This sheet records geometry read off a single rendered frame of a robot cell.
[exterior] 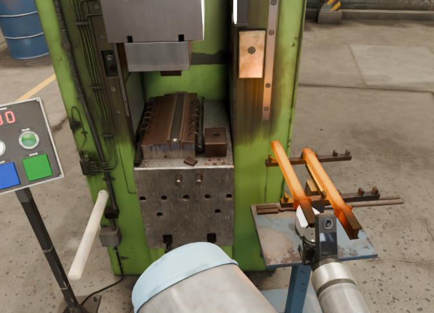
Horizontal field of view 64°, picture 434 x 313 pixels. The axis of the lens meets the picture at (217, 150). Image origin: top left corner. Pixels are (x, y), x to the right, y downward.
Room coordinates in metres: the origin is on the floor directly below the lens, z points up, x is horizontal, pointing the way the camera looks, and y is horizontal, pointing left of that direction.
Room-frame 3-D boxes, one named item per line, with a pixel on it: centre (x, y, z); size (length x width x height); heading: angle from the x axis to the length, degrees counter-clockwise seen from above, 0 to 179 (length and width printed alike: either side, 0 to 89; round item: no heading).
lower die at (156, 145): (1.30, 0.19, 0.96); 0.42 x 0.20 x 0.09; 0
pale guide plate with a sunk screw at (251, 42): (1.22, -0.13, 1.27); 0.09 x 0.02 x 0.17; 90
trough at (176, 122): (1.30, 0.16, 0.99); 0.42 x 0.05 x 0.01; 0
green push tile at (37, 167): (0.93, 0.60, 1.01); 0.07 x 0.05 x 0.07; 115
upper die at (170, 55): (1.30, 0.19, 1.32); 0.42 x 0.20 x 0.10; 0
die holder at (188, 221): (1.31, 0.13, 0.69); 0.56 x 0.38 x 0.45; 0
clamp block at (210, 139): (1.15, 0.01, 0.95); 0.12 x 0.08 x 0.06; 0
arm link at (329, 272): (0.48, -0.26, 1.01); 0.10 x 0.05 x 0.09; 94
